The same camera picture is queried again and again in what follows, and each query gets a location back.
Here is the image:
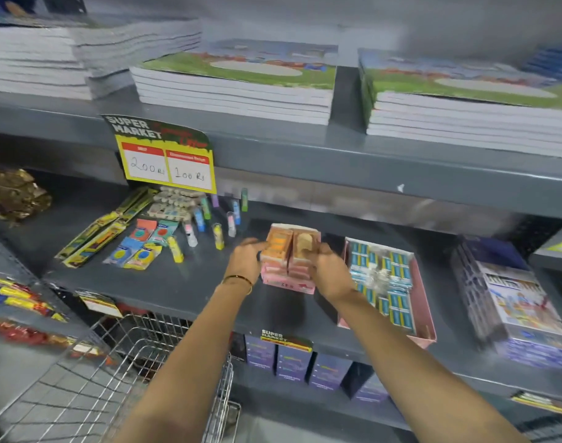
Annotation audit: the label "red eraser blister pack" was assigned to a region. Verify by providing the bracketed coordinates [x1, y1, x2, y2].
[129, 218, 158, 242]

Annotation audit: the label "white shelf price tag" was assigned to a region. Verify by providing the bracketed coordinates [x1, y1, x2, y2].
[75, 290, 123, 319]

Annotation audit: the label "stack of white eraser packs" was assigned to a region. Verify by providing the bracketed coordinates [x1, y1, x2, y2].
[146, 186, 207, 223]

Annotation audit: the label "yellow red price sign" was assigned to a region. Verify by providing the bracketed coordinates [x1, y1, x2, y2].
[101, 114, 217, 194]

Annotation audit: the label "pink box of erasers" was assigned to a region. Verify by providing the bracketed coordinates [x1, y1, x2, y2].
[261, 223, 322, 295]

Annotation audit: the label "stack of blue notebooks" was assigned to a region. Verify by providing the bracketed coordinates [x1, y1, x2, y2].
[522, 45, 562, 86]

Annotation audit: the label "yellow black shelf tag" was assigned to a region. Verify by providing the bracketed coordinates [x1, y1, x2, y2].
[511, 390, 562, 417]

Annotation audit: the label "pile of gold foil items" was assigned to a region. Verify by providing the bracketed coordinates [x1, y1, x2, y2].
[0, 167, 52, 227]

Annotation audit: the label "blue eraser blister pack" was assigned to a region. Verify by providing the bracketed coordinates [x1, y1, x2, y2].
[103, 237, 144, 266]

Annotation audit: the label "row of red packets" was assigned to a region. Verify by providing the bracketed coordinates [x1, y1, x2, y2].
[0, 317, 113, 365]

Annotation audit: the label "stack of colouring kit boxes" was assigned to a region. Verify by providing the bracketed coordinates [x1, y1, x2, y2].
[451, 235, 562, 370]

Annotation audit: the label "small stack green cover notebooks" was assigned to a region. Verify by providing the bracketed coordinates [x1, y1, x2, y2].
[130, 39, 339, 126]

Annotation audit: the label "tall stack of white notebooks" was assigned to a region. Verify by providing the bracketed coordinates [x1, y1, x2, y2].
[0, 13, 202, 101]

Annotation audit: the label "person's right hand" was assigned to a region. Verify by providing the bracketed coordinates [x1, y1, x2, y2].
[304, 242, 358, 302]

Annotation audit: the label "person's right forearm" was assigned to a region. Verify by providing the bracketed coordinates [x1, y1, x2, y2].
[325, 288, 532, 443]

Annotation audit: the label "wide stack green cover notebooks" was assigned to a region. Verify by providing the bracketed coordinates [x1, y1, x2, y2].
[358, 48, 562, 160]

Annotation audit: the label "yellow eraser blister pack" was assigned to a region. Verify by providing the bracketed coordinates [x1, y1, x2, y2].
[123, 243, 164, 271]

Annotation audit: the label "grey side shelf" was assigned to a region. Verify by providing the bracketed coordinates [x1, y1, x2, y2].
[529, 220, 562, 275]

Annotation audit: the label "yellow green pencil pack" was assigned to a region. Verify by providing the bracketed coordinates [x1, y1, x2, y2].
[63, 221, 128, 269]
[114, 186, 158, 224]
[54, 211, 121, 261]

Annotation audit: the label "person's left forearm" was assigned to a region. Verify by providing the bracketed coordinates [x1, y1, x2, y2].
[113, 277, 255, 443]

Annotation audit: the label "group of colourful glue sticks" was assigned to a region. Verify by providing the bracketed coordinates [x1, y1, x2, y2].
[167, 187, 249, 264]

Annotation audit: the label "grey metal shelf board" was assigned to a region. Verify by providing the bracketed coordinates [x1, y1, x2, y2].
[0, 64, 562, 222]

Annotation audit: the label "small dark shelf label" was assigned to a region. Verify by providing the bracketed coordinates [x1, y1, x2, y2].
[260, 329, 314, 354]

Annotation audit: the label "person's left hand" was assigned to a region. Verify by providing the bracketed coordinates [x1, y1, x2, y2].
[223, 238, 269, 286]

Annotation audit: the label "pile of blue white packets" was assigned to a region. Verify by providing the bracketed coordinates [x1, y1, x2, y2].
[348, 240, 416, 332]

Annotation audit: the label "gold bangle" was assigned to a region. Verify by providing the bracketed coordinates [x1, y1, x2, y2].
[221, 274, 254, 296]

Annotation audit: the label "teal eraser blister pack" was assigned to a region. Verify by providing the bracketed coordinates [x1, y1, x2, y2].
[148, 220, 180, 247]

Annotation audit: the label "open pink cardboard tray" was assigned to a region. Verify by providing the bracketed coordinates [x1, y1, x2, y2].
[338, 237, 437, 349]

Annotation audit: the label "purple box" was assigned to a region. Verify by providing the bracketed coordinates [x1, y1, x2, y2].
[244, 334, 278, 372]
[275, 342, 314, 383]
[351, 370, 393, 405]
[308, 352, 354, 391]

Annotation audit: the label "row of yellow blue packets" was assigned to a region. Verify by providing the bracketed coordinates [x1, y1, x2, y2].
[0, 276, 69, 324]

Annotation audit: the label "grey metal shelf with erasers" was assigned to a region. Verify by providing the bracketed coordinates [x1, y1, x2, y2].
[0, 194, 562, 406]

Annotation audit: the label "wire shopping cart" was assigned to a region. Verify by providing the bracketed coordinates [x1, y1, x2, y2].
[0, 313, 241, 443]

